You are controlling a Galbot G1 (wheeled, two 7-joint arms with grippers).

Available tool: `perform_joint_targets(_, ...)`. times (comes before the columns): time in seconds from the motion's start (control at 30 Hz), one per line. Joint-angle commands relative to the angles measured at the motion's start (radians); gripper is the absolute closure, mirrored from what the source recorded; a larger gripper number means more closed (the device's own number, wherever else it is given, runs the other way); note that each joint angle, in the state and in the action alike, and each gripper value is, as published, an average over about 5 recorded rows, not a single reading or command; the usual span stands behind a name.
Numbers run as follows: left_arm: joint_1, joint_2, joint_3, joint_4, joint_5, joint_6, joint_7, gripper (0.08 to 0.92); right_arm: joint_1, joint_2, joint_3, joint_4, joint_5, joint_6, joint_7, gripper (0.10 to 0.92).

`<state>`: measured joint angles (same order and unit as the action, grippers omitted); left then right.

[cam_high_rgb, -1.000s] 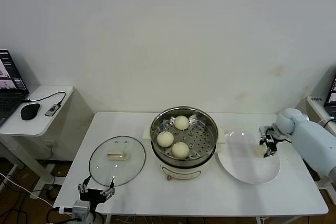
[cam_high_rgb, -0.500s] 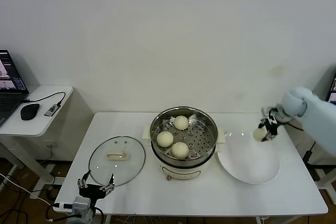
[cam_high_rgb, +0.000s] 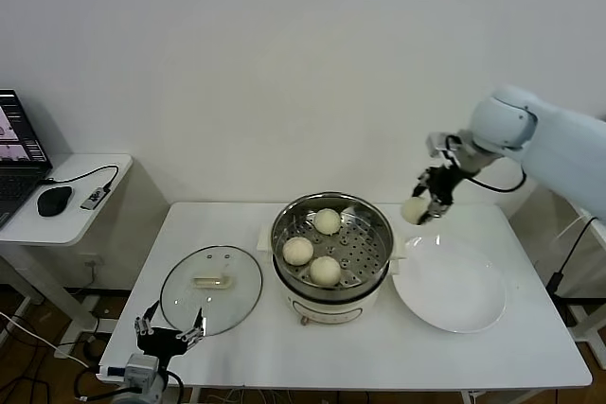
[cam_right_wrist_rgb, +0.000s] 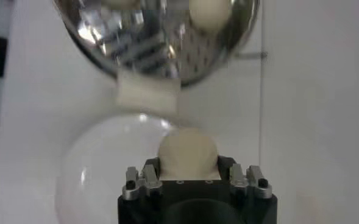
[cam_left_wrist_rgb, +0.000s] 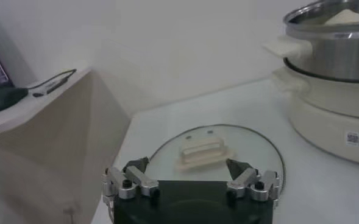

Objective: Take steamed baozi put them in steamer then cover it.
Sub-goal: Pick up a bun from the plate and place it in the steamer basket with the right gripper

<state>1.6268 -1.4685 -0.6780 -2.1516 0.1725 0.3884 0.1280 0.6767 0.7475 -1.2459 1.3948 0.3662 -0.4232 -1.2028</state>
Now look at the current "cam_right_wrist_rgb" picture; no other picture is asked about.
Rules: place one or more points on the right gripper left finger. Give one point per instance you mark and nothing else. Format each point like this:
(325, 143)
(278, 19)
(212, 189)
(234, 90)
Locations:
(151, 182)

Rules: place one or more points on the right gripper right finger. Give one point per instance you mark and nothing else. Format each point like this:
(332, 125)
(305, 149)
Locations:
(238, 182)

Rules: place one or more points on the stainless steel steamer basket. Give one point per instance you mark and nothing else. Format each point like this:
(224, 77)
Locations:
(148, 45)

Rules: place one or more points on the round white plate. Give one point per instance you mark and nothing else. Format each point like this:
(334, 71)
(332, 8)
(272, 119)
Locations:
(106, 167)

